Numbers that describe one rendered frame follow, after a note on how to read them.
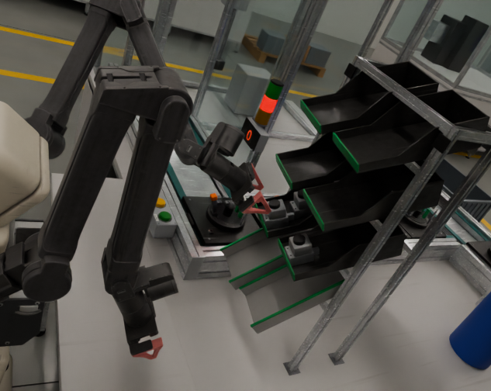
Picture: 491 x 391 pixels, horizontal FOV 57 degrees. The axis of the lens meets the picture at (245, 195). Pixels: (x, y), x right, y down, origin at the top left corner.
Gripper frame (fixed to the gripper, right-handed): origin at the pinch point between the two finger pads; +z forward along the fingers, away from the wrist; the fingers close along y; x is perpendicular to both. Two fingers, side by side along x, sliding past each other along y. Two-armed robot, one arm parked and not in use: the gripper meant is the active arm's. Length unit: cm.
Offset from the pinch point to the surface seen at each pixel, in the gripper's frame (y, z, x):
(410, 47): 114, 76, -61
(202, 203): 34.1, 9.9, 30.3
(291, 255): -14.5, 7.8, 1.8
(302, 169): 2.3, 2.9, -12.0
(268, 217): -1.7, 4.6, 2.9
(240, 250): 6.1, 13.9, 21.4
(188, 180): 55, 11, 37
